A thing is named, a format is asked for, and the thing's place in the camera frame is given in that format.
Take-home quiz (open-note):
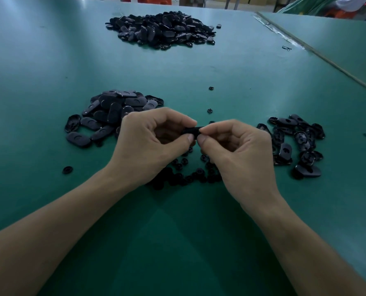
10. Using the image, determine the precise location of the person's left hand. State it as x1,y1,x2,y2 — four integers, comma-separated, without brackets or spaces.
106,108,198,192

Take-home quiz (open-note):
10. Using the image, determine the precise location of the person's right hand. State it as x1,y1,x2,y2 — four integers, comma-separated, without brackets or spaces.
197,119,284,216

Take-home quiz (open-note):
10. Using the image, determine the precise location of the pile of small black buttons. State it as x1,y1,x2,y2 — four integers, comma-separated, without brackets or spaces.
147,141,224,190

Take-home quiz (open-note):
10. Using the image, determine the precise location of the pile of black oval shells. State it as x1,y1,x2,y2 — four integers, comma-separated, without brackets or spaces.
257,114,326,180

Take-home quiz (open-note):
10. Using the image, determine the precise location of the person's left forearm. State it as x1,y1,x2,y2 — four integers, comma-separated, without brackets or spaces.
0,169,134,296

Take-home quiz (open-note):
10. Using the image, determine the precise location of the person's right forearm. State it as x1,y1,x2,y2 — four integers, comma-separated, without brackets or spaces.
254,199,366,296

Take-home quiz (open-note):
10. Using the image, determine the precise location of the green striped bag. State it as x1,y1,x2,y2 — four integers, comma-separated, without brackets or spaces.
277,0,341,16

